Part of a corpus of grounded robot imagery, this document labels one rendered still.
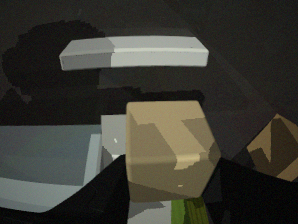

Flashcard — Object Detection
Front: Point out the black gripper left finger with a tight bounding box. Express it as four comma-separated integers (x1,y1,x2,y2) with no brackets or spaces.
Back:
0,155,130,224

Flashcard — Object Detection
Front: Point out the tan cardboard box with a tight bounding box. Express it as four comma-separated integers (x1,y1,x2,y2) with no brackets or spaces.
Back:
246,113,298,181

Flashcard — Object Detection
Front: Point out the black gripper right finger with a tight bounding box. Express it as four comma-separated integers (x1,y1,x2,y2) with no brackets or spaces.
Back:
202,157,298,224

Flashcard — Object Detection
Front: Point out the tan block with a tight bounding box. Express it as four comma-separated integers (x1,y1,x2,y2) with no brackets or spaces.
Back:
125,101,221,202

